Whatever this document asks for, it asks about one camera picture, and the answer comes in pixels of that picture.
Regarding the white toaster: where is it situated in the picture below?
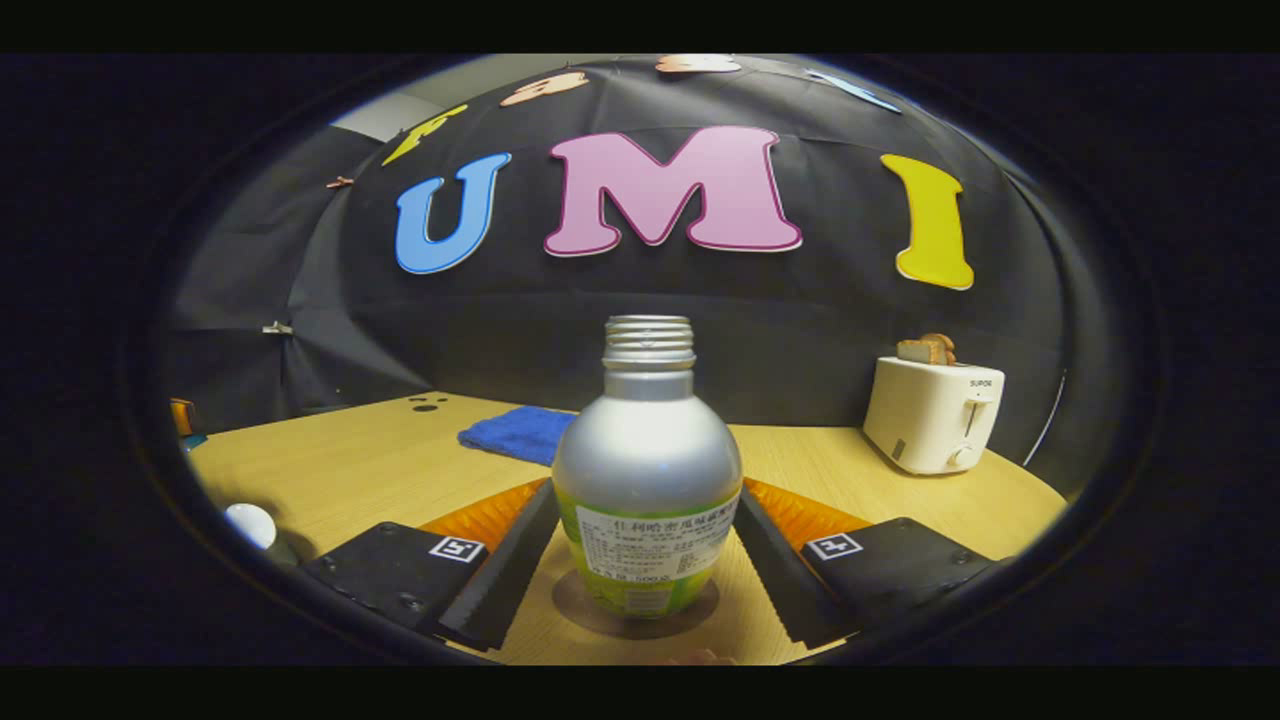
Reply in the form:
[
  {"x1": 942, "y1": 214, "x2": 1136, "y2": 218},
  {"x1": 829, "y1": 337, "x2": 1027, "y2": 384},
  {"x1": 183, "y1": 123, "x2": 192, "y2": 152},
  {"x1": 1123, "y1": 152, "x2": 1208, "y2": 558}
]
[{"x1": 862, "y1": 355, "x2": 1007, "y2": 476}]

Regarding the silver water bottle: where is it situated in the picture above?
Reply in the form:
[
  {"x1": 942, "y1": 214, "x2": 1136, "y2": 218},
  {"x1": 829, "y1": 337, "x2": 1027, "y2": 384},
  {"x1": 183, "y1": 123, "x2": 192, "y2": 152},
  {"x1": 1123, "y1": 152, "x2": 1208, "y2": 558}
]
[{"x1": 552, "y1": 315, "x2": 744, "y2": 619}]

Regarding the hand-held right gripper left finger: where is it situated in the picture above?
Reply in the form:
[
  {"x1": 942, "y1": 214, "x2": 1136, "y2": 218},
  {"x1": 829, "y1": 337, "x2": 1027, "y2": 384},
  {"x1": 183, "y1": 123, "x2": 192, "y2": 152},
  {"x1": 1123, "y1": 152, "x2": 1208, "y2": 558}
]
[{"x1": 298, "y1": 478, "x2": 563, "y2": 653}]

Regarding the blue towel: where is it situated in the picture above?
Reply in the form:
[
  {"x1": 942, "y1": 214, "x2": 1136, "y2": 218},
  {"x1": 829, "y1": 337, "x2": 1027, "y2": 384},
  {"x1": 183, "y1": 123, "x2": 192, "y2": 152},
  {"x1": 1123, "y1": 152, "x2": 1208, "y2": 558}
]
[{"x1": 457, "y1": 405, "x2": 581, "y2": 468}]

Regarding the toasted bread slice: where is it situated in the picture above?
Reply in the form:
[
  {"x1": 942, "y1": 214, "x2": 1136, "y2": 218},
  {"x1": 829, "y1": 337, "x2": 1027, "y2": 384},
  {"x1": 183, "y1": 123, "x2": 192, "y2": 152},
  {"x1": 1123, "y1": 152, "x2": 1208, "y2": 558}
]
[{"x1": 896, "y1": 333, "x2": 958, "y2": 366}]

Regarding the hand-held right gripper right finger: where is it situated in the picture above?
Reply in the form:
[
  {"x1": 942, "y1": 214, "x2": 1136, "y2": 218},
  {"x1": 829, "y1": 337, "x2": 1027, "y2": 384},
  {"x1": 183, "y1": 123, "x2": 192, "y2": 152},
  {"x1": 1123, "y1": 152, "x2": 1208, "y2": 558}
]
[{"x1": 733, "y1": 476, "x2": 1013, "y2": 651}]

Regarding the black backdrop cloth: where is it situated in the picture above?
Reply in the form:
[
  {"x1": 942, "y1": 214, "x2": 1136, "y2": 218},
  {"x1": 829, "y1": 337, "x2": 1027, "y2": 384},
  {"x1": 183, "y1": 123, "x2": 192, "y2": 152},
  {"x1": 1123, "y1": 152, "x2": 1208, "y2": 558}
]
[{"x1": 165, "y1": 55, "x2": 1096, "y2": 501}]

